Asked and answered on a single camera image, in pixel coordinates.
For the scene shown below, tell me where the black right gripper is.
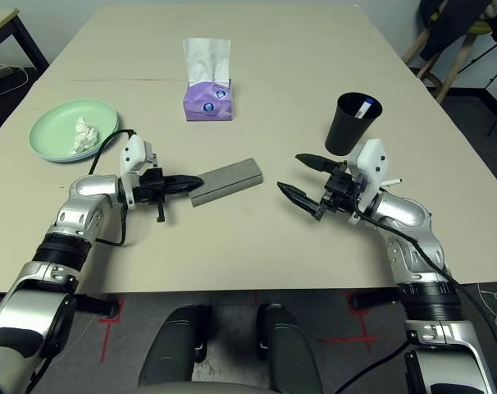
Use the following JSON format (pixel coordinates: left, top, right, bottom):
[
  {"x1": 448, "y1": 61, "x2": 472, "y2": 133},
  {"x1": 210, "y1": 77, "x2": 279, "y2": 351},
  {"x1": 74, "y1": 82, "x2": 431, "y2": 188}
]
[{"x1": 276, "y1": 153, "x2": 359, "y2": 222}]

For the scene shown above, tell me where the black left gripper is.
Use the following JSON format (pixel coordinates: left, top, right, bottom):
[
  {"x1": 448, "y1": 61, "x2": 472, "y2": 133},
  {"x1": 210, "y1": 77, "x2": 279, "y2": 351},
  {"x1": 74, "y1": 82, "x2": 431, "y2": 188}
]
[{"x1": 135, "y1": 167, "x2": 205, "y2": 223}]

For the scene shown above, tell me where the grey glasses case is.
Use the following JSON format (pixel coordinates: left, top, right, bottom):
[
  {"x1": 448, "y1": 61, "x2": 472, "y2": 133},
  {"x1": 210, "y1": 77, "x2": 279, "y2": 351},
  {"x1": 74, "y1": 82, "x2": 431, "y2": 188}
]
[{"x1": 189, "y1": 157, "x2": 263, "y2": 209}]

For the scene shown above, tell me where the light green plate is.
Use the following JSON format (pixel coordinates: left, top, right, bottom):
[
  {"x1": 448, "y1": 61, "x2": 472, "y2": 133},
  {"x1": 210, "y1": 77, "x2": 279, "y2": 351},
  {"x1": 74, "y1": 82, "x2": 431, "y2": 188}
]
[{"x1": 29, "y1": 98, "x2": 119, "y2": 163}]

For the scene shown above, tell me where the black plastic cup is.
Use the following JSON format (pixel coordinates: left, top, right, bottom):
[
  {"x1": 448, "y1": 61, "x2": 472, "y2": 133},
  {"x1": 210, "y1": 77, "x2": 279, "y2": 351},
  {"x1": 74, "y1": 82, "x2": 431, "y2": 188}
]
[{"x1": 324, "y1": 92, "x2": 384, "y2": 156}]

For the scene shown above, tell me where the purple tissue pack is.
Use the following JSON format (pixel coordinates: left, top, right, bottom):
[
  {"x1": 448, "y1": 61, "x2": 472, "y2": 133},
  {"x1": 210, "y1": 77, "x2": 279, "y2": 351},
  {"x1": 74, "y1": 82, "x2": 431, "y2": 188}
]
[{"x1": 182, "y1": 80, "x2": 235, "y2": 122}]

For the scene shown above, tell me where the white pen blue cap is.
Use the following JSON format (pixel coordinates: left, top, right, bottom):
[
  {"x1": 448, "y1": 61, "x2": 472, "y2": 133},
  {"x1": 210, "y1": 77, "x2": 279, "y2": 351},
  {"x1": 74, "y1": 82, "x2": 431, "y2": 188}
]
[{"x1": 356, "y1": 97, "x2": 375, "y2": 120}]

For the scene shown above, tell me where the white upright tissue sheet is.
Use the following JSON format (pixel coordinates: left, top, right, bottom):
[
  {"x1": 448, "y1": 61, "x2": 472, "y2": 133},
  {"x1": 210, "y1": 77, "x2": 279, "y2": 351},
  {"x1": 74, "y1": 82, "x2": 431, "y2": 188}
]
[{"x1": 181, "y1": 37, "x2": 232, "y2": 87}]

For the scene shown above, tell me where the black table foot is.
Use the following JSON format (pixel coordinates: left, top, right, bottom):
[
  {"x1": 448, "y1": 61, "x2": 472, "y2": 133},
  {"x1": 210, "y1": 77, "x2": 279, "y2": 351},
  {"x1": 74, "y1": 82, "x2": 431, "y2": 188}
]
[
  {"x1": 0, "y1": 291, "x2": 112, "y2": 317},
  {"x1": 352, "y1": 289, "x2": 401, "y2": 311}
]

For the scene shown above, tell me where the grey robot left leg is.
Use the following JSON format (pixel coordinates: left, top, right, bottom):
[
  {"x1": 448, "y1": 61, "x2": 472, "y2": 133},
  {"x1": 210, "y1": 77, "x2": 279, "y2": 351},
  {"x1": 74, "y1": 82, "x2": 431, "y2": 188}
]
[{"x1": 138, "y1": 304, "x2": 211, "y2": 387}]

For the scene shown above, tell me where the grey robot leg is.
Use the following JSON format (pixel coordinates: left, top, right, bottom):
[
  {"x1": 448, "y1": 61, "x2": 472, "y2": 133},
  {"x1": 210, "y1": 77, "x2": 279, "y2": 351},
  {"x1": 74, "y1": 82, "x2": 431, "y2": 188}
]
[
  {"x1": 138, "y1": 304, "x2": 211, "y2": 387},
  {"x1": 256, "y1": 303, "x2": 323, "y2": 394}
]

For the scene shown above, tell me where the red floor tape cross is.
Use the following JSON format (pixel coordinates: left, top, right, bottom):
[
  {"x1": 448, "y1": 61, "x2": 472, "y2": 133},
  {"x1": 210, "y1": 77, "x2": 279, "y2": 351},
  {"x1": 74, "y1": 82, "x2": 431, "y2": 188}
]
[
  {"x1": 98, "y1": 299, "x2": 125, "y2": 362},
  {"x1": 317, "y1": 293, "x2": 381, "y2": 354}
]

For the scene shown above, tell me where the grey robot right leg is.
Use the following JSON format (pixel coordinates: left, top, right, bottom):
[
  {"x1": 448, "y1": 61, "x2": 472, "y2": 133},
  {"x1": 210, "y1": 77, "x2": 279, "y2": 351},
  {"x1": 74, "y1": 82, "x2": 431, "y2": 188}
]
[{"x1": 256, "y1": 303, "x2": 323, "y2": 394}]

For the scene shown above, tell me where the wooden stool green seat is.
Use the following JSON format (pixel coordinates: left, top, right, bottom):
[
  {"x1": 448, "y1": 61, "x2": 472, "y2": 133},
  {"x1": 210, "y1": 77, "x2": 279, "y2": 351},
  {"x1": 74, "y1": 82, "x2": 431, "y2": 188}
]
[{"x1": 402, "y1": 20, "x2": 491, "y2": 103}]

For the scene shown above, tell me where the dark jacket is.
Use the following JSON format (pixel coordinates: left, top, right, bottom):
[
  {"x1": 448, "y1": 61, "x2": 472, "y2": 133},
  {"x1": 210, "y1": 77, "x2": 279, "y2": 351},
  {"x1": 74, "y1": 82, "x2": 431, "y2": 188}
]
[{"x1": 419, "y1": 0, "x2": 497, "y2": 62}]

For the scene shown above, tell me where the black tripod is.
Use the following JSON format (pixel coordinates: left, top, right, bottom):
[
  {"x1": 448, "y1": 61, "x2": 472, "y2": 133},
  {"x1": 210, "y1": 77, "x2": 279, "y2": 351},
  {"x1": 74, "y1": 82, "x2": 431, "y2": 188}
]
[{"x1": 457, "y1": 34, "x2": 497, "y2": 136}]

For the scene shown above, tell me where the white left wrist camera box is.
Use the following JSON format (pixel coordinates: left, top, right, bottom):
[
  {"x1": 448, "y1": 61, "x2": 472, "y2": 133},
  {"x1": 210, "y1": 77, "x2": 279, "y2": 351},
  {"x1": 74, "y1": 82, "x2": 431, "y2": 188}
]
[{"x1": 118, "y1": 135, "x2": 157, "y2": 210}]

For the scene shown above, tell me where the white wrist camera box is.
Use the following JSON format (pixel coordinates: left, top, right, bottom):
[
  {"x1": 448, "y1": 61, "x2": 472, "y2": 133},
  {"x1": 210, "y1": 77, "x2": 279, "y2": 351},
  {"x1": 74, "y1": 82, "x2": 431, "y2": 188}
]
[
  {"x1": 349, "y1": 139, "x2": 391, "y2": 225},
  {"x1": 118, "y1": 135, "x2": 157, "y2": 210}
]

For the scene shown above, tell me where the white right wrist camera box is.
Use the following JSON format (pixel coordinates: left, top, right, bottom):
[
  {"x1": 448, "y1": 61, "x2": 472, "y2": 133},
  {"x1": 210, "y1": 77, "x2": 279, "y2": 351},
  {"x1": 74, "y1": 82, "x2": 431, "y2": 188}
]
[{"x1": 349, "y1": 139, "x2": 391, "y2": 225}]

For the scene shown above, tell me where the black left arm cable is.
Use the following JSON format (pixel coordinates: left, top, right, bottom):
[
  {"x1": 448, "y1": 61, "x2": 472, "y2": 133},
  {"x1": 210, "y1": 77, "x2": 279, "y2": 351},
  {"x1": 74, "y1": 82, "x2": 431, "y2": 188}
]
[{"x1": 87, "y1": 129, "x2": 137, "y2": 247}]

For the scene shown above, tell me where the thin white floor wire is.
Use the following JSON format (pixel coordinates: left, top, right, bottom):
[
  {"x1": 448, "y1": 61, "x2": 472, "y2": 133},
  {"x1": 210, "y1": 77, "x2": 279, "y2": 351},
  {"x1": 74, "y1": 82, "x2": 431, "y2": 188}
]
[{"x1": 74, "y1": 318, "x2": 104, "y2": 341}]

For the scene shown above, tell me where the white looped floor cable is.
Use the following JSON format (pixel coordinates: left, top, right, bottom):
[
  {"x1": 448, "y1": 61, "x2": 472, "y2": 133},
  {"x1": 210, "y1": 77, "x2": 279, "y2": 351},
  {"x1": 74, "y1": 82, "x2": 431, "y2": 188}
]
[{"x1": 0, "y1": 67, "x2": 30, "y2": 98}]

